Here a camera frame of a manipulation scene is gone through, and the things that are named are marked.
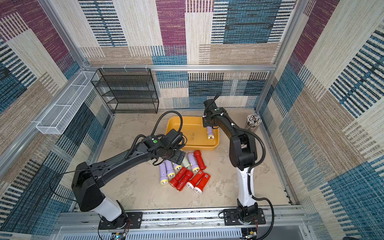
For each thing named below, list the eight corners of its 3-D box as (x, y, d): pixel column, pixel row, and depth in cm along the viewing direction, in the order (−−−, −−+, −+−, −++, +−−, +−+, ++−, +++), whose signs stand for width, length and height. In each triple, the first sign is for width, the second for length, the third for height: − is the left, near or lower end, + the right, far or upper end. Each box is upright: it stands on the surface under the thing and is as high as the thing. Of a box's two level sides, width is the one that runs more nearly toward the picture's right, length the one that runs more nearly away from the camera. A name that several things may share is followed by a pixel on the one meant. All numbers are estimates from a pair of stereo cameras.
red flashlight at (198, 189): (193, 191, 84) (193, 189, 81) (205, 174, 90) (205, 172, 87) (199, 195, 82) (200, 193, 79) (210, 178, 88) (211, 175, 85)
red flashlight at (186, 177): (174, 188, 85) (173, 186, 82) (188, 170, 91) (188, 168, 89) (179, 192, 83) (179, 190, 81) (193, 174, 90) (193, 172, 87)
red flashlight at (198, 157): (199, 170, 91) (199, 168, 89) (193, 152, 99) (193, 150, 97) (206, 169, 92) (206, 167, 89) (199, 151, 100) (199, 148, 97)
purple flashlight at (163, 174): (161, 185, 85) (160, 183, 83) (158, 166, 93) (157, 163, 90) (168, 183, 86) (167, 181, 83) (165, 164, 93) (164, 162, 91)
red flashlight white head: (186, 185, 85) (185, 183, 83) (198, 170, 91) (198, 168, 89) (191, 190, 84) (191, 188, 81) (204, 174, 89) (204, 172, 87)
